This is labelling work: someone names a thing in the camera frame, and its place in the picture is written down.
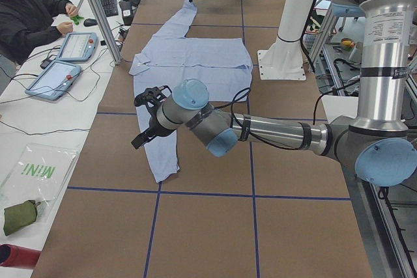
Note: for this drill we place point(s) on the white chair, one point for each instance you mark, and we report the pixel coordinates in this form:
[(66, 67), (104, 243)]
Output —
[(335, 106)]

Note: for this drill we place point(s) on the blue teach pendant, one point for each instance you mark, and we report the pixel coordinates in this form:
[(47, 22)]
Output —
[(54, 81), (77, 47)]

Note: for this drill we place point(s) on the red cylinder bottle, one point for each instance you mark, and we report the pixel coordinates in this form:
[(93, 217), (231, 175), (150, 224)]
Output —
[(14, 256)]

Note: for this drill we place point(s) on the light blue striped shirt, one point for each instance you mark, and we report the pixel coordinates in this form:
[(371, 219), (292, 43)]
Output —
[(198, 71)]

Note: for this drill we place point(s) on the olive green pouch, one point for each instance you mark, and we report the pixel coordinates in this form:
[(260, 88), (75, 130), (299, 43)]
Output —
[(20, 216)]

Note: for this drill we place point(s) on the green toy object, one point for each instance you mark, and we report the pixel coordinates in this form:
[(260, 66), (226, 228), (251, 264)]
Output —
[(77, 19)]

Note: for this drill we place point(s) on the aluminium frame post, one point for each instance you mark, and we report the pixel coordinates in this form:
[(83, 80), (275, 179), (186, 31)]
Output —
[(105, 30)]

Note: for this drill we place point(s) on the white central pedestal column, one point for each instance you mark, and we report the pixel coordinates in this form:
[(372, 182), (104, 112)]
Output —
[(284, 60)]

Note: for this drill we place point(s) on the lower blue teach pendant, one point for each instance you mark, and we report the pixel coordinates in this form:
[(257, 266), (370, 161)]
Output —
[(54, 81)]

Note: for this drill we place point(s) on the clear plastic bag green print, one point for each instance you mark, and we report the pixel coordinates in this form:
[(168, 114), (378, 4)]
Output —
[(39, 174)]

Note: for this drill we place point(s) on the person in black sweater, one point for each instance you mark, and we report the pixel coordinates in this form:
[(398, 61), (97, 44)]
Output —
[(27, 24)]

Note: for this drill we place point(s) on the upper blue teach pendant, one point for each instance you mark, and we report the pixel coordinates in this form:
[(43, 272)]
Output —
[(77, 47)]

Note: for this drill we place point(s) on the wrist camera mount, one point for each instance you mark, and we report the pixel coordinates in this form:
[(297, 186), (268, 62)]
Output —
[(152, 97)]

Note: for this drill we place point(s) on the black computer mouse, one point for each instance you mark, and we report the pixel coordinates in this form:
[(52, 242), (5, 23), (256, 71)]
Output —
[(89, 22)]

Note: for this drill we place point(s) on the black keyboard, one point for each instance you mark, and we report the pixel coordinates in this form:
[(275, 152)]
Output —
[(109, 7)]

